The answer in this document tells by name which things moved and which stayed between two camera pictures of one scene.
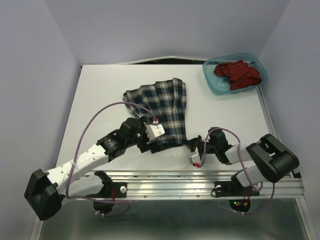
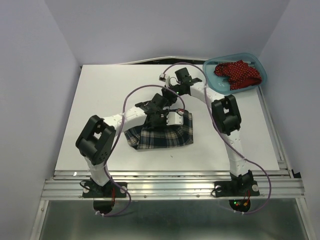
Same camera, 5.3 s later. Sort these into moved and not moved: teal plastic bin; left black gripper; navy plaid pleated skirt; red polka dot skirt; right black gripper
Moved: left black gripper; navy plaid pleated skirt; right black gripper
Not moved: teal plastic bin; red polka dot skirt
